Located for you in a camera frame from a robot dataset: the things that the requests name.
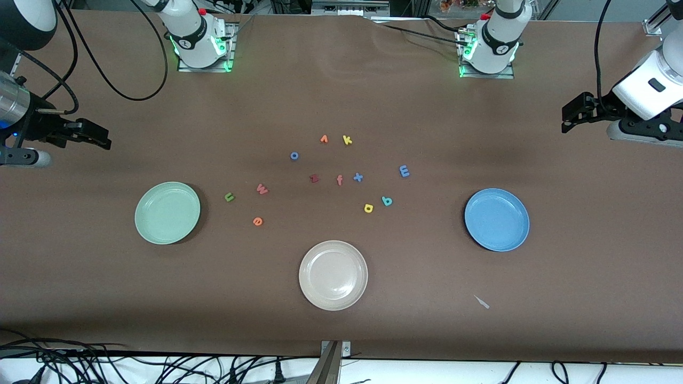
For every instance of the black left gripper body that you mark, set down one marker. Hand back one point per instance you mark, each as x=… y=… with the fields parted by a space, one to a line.
x=602 y=109

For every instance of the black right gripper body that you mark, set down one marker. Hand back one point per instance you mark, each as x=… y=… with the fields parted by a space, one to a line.
x=37 y=126

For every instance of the blue foam letter m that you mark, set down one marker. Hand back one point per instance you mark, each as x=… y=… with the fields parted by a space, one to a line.
x=404 y=171

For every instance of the red foam letter w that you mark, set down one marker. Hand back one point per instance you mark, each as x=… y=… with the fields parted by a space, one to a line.
x=262 y=189

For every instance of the teal letter b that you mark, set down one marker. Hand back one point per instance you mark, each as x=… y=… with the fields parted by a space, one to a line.
x=387 y=201

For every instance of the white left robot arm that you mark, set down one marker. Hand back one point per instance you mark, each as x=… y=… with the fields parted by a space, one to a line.
x=499 y=37

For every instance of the light green plate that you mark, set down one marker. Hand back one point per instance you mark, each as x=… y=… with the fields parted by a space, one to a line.
x=167 y=213

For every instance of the blue plate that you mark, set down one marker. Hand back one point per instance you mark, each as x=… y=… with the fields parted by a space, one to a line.
x=497 y=220

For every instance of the white tape scrap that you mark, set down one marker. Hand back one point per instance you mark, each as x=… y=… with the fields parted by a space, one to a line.
x=482 y=302

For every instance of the brown table cover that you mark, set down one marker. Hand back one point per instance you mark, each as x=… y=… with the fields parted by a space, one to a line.
x=341 y=96

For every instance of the gray equipment box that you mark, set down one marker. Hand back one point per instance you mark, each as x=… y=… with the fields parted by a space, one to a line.
x=349 y=6

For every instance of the beige plate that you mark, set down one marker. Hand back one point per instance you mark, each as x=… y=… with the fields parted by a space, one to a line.
x=333 y=275

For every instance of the black power plug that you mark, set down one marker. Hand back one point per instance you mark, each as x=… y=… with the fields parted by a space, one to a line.
x=278 y=370

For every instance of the gray metal pole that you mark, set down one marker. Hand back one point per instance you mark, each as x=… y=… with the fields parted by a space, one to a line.
x=325 y=368

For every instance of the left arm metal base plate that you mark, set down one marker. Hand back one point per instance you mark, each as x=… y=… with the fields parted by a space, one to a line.
x=488 y=76

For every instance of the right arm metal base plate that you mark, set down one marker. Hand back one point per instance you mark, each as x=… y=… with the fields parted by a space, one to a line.
x=232 y=53

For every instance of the small metal bracket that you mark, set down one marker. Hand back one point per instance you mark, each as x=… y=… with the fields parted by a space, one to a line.
x=344 y=349

